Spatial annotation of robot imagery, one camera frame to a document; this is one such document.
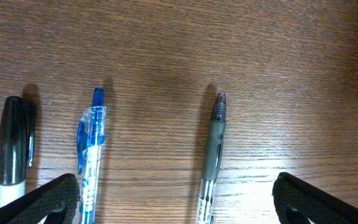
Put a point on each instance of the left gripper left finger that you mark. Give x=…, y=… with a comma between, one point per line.
x=54, y=202

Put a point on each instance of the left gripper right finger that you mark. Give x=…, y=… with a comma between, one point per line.
x=297, y=201

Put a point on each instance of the blue clear ballpoint pen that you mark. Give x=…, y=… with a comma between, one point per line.
x=90, y=145

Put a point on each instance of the black cap white marker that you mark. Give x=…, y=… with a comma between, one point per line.
x=17, y=138

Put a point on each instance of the dark grey ballpoint pen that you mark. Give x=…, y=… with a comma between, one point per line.
x=211, y=161

